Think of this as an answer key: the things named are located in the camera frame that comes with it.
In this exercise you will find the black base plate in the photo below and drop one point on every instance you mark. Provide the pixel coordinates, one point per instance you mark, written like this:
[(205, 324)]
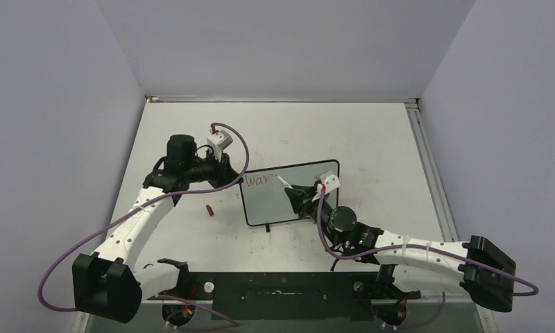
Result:
[(286, 296)]

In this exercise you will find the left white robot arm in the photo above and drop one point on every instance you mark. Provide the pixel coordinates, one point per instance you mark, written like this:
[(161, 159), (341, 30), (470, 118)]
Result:
[(106, 282)]

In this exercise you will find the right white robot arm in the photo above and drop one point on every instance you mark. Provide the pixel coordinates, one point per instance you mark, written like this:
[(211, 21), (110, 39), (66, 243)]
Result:
[(477, 268)]

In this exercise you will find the black framed whiteboard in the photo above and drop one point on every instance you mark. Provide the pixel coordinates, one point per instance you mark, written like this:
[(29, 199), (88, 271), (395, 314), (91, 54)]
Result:
[(264, 192)]

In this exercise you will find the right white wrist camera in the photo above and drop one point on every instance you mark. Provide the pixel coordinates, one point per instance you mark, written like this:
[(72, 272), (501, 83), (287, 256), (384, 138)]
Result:
[(326, 183)]

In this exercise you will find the white whiteboard marker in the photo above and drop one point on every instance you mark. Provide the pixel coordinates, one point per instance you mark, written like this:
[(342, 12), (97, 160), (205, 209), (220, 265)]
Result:
[(284, 182)]

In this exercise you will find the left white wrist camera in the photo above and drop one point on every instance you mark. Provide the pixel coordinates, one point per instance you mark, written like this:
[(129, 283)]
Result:
[(219, 141)]

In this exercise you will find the aluminium rail frame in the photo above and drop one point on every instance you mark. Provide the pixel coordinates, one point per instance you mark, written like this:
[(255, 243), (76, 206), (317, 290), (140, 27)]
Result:
[(382, 173)]

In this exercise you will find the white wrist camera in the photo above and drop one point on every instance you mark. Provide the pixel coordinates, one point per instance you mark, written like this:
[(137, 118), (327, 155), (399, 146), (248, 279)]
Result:
[(219, 141), (326, 183)]

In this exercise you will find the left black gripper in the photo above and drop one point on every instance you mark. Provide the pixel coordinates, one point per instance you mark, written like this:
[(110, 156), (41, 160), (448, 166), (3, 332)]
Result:
[(224, 173)]

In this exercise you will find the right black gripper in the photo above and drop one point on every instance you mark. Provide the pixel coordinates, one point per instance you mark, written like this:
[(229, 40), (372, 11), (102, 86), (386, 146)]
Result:
[(298, 200)]

